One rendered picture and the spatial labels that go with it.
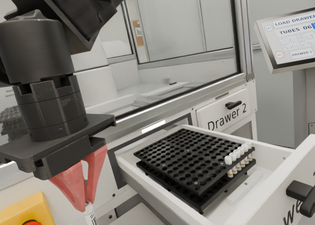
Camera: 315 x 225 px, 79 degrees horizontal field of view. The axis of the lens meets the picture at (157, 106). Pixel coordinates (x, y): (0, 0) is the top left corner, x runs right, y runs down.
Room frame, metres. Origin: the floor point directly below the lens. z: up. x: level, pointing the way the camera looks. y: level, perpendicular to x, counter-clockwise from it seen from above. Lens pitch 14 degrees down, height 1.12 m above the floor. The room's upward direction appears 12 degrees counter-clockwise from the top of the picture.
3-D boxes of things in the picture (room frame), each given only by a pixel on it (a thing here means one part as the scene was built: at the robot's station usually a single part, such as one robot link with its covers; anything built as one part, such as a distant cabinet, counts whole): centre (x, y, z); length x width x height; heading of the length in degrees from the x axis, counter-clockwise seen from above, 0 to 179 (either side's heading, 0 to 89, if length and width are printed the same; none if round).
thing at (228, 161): (0.33, -0.11, 0.89); 0.01 x 0.01 x 0.05
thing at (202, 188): (0.32, -0.10, 0.90); 0.18 x 0.02 x 0.01; 123
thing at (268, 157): (0.41, -0.04, 0.86); 0.40 x 0.26 x 0.06; 33
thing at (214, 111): (0.68, -0.25, 0.87); 0.29 x 0.02 x 0.11; 123
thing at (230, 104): (0.66, -0.26, 0.91); 0.07 x 0.04 x 0.01; 123
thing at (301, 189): (0.22, -0.17, 0.91); 0.07 x 0.04 x 0.01; 123
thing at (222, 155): (0.41, -0.05, 0.87); 0.22 x 0.18 x 0.06; 33
